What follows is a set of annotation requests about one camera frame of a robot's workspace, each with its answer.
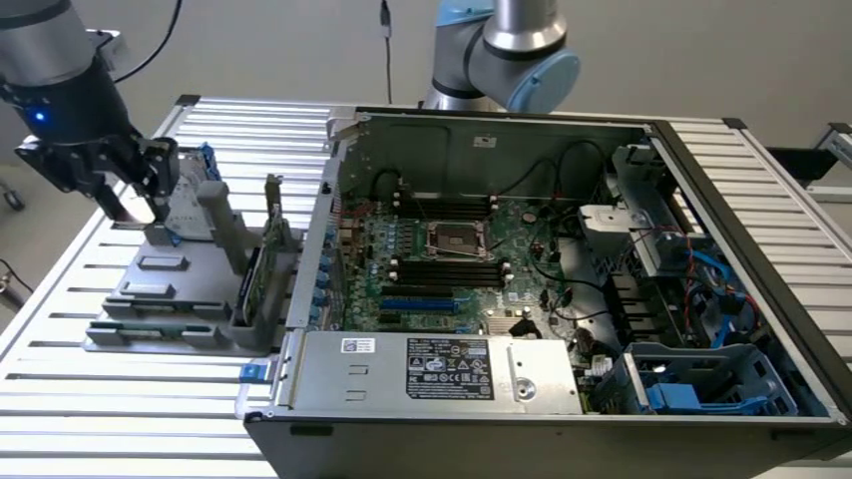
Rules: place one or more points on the black table bracket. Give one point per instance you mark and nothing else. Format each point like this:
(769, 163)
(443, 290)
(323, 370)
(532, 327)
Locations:
(799, 167)

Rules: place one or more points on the hard disk with blue carrier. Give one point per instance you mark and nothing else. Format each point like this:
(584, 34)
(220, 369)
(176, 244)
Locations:
(189, 207)

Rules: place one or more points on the grey blue disk bay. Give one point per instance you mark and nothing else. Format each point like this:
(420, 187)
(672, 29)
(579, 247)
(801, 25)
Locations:
(732, 379)

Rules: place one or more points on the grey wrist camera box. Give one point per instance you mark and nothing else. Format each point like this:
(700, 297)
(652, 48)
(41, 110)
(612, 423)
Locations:
(109, 47)

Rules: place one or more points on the socket locking lever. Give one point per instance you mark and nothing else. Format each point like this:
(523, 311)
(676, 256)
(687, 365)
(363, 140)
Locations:
(465, 253)

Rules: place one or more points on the green motherboard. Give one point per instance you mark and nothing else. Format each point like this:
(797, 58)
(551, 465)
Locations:
(532, 259)

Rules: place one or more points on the grey plastic parts rack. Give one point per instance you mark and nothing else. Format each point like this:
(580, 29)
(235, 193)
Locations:
(193, 279)

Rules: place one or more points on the blue expansion slot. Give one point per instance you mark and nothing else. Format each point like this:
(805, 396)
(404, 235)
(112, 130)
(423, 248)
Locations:
(416, 304)

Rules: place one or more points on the green graphics card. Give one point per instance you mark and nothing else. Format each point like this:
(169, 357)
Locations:
(265, 259)

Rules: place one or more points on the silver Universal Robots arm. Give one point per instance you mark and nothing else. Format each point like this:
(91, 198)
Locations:
(523, 35)

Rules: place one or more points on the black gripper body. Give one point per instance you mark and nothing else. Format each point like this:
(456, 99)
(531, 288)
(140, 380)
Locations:
(69, 107)

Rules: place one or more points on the blue case latch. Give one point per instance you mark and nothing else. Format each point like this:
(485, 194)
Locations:
(252, 374)

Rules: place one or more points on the CPU socket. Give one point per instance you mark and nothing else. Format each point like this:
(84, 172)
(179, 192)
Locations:
(460, 238)

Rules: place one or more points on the black expansion slot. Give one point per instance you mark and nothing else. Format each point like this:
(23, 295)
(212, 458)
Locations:
(416, 291)

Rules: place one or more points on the black RAM slot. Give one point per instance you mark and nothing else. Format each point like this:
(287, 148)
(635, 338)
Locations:
(449, 275)
(445, 201)
(449, 268)
(445, 212)
(445, 207)
(449, 282)
(449, 261)
(445, 196)

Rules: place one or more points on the aluminium profile rail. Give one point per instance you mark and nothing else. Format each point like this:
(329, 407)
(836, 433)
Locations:
(835, 144)

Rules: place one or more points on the silver metal drive cage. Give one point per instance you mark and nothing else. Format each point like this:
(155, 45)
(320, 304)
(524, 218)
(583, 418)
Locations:
(639, 224)

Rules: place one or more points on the silver power supply unit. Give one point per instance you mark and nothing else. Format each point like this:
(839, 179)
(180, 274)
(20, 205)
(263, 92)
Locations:
(372, 374)

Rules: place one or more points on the open black PC case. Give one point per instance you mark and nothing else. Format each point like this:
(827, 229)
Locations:
(505, 444)

